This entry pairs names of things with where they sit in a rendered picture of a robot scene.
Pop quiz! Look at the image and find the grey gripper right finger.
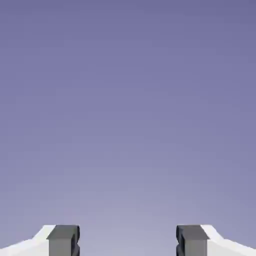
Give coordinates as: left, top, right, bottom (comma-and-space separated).
175, 224, 256, 256

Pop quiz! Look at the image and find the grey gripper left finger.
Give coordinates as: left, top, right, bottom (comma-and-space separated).
0, 224, 81, 256

